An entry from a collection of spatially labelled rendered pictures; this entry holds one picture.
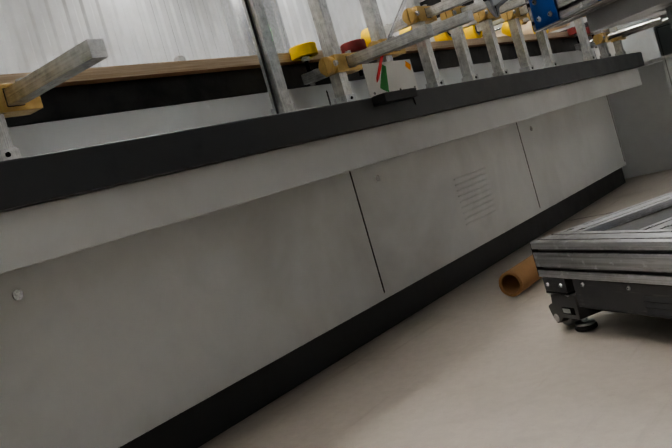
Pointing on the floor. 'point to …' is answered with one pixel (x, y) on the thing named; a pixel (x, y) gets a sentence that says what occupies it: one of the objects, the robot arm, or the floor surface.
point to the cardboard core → (519, 277)
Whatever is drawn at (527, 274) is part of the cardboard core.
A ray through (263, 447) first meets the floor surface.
